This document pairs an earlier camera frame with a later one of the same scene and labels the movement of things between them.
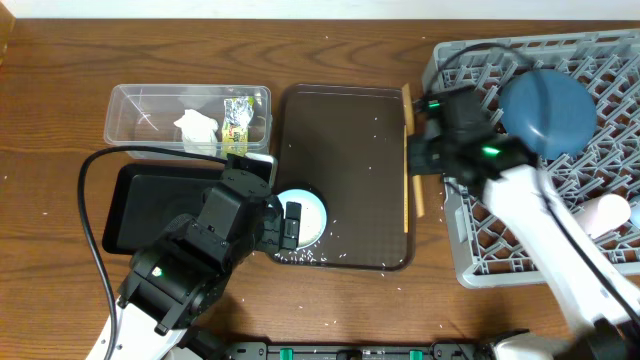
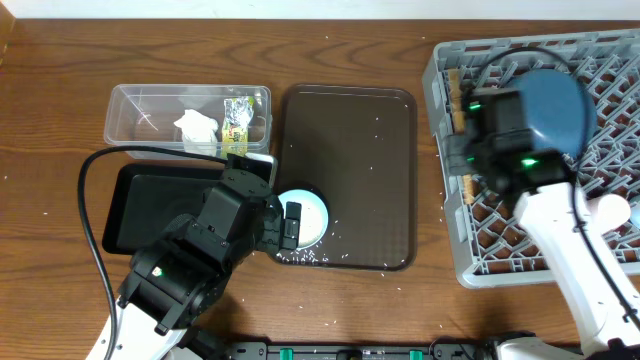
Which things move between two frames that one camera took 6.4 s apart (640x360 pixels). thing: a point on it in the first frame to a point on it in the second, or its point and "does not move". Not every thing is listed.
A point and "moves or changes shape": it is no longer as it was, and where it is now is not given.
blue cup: x=635 y=213 does not move
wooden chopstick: x=405 y=169 moves or changes shape
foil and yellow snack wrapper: x=238 y=112 does not move
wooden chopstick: x=410 y=120 to x=471 y=189
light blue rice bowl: x=312 y=218 does not move
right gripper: x=417 y=164 to x=456 y=162
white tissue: x=199 y=133 does not move
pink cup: x=603 y=214 does not move
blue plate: x=554 y=111 does not move
